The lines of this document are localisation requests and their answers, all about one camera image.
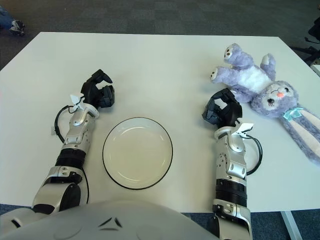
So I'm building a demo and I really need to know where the purple plush rabbit doll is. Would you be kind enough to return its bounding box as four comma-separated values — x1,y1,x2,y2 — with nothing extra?
208,42,320,166

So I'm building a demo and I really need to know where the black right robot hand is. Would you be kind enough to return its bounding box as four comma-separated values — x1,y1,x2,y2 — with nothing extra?
201,87,243,128

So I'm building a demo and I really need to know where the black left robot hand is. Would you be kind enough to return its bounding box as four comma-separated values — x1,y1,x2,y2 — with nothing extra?
80,69,116,111

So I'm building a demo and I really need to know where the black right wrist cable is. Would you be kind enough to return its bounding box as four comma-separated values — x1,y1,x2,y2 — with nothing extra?
246,136,264,176

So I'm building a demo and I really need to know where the white plate with black rim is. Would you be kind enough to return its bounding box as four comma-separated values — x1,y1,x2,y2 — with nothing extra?
102,116,174,191

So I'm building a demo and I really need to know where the grey robot torso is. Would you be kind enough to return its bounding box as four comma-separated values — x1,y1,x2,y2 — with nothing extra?
0,199,218,240

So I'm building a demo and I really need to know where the black office chair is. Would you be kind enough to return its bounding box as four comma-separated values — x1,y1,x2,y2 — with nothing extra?
292,18,320,66

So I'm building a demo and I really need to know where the white table leg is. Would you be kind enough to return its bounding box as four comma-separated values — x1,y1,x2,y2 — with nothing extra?
281,211,305,240

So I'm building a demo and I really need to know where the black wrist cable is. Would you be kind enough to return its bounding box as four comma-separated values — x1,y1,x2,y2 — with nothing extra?
246,136,264,176
54,104,76,145

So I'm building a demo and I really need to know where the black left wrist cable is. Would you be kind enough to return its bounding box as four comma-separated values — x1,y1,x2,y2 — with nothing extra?
54,104,76,145

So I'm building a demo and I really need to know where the grey white sneaker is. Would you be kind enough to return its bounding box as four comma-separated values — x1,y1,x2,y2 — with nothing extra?
9,19,26,36

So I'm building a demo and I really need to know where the person's leg in jeans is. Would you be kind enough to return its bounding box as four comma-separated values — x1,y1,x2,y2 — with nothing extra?
0,6,16,30

